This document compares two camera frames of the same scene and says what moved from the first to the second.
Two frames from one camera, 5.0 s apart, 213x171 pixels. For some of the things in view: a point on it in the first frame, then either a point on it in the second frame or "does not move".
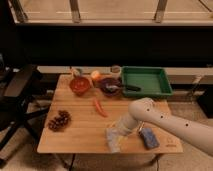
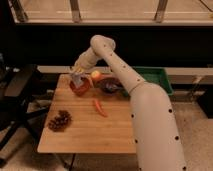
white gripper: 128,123 → 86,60
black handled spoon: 116,88 does not move
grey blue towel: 114,136 → 76,78
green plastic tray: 152,80 does not move
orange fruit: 95,74 does not move
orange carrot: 98,108 does not move
